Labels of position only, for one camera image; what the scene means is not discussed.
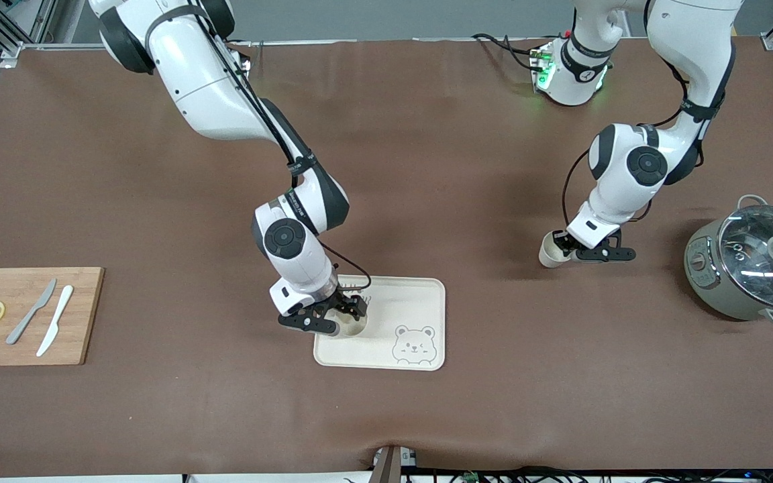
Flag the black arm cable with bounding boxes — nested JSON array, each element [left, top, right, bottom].
[[205, 20, 372, 296], [561, 0, 736, 232]]

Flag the black cables at arm base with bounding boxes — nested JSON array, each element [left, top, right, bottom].
[[472, 32, 543, 72]]

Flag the white plastic knife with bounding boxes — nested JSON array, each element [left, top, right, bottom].
[[36, 285, 74, 358]]

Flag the aluminium frame struts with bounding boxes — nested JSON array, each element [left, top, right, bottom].
[[0, 0, 58, 62]]

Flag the glass pot lid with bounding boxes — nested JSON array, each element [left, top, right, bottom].
[[717, 205, 773, 311]]

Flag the white IKEA cup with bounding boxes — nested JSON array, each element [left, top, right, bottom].
[[538, 230, 576, 269], [330, 313, 368, 338]]

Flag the cream tray with bear print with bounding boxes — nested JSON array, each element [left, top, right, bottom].
[[313, 274, 446, 372]]

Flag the grey plastic knife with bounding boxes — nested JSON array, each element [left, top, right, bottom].
[[6, 278, 58, 345]]

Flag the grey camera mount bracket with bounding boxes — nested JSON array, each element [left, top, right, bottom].
[[372, 445, 418, 483]]

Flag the wooden cutting board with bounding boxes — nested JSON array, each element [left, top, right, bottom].
[[0, 267, 105, 367]]

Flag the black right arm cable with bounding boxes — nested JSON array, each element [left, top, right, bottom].
[[205, 20, 372, 296]]

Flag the green electric cooking pot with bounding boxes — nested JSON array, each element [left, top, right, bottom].
[[684, 195, 773, 328]]

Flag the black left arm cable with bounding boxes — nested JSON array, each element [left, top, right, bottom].
[[561, 0, 736, 232]]

